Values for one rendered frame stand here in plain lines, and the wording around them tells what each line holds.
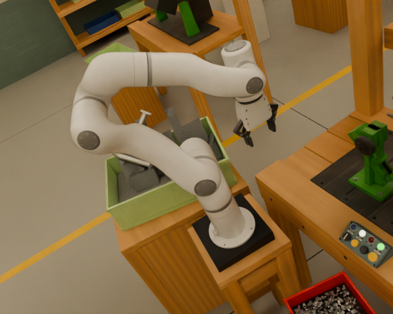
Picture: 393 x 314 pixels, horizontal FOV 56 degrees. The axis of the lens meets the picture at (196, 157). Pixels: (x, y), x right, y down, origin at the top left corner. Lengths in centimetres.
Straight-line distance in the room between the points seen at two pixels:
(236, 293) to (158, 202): 56
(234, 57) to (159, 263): 122
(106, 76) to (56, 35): 668
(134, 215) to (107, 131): 87
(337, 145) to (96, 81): 113
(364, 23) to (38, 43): 660
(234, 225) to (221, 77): 64
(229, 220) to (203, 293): 93
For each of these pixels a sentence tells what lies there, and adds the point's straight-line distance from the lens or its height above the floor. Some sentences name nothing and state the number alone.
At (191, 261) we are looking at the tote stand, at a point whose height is 49.
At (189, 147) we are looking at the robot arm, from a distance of 122.
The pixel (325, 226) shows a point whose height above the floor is 90.
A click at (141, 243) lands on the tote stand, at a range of 179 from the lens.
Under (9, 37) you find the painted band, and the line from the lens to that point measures 761.
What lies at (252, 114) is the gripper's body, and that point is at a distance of 111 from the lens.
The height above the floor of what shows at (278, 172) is 90.
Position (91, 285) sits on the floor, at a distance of 291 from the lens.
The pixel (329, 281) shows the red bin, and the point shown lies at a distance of 129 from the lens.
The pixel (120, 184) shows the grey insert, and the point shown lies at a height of 85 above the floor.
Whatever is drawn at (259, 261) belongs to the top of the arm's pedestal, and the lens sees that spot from 144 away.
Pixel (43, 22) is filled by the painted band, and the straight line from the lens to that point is 758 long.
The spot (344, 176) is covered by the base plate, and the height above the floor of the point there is 90.
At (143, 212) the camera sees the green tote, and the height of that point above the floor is 86.
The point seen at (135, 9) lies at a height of 32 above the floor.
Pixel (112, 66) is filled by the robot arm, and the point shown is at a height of 171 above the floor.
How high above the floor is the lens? 203
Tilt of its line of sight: 37 degrees down
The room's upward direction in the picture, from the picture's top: 24 degrees counter-clockwise
